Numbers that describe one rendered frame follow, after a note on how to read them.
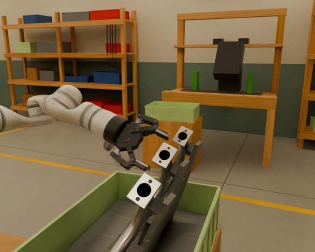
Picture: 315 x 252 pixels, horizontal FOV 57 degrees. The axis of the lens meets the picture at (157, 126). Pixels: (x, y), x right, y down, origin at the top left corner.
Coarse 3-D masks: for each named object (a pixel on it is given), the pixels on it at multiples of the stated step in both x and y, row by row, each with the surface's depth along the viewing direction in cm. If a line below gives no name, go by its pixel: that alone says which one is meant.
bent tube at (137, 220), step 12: (144, 180) 54; (156, 180) 54; (132, 192) 53; (144, 192) 60; (144, 204) 52; (132, 216) 64; (144, 216) 62; (132, 228) 62; (120, 240) 61; (132, 240) 62
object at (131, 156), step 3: (123, 138) 73; (126, 138) 73; (126, 141) 73; (126, 144) 72; (129, 144) 72; (126, 147) 72; (129, 147) 72; (129, 150) 72; (132, 150) 75; (129, 153) 72; (132, 153) 72; (129, 156) 71; (132, 156) 71; (132, 159) 71
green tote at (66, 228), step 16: (112, 176) 111; (128, 176) 114; (96, 192) 101; (112, 192) 112; (128, 192) 116; (192, 192) 106; (208, 192) 104; (80, 208) 93; (96, 208) 102; (176, 208) 110; (192, 208) 107; (208, 208) 105; (48, 224) 80; (64, 224) 85; (80, 224) 93; (208, 224) 80; (32, 240) 74; (48, 240) 79; (64, 240) 86; (208, 240) 84
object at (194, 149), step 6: (192, 144) 89; (198, 144) 87; (186, 150) 88; (192, 150) 87; (198, 150) 90; (192, 156) 88; (192, 162) 90; (186, 174) 90; (186, 180) 95; (180, 186) 90; (180, 192) 94; (174, 204) 94; (174, 210) 99; (168, 216) 94; (168, 222) 99
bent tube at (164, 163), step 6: (162, 144) 70; (162, 150) 70; (168, 150) 69; (174, 150) 69; (156, 156) 69; (162, 156) 73; (168, 156) 73; (156, 162) 68; (162, 162) 68; (168, 162) 68; (162, 168) 74; (168, 168) 73; (162, 174) 77; (168, 174) 76; (162, 180) 77; (168, 180) 78; (162, 186) 78; (156, 192) 78; (162, 192) 78
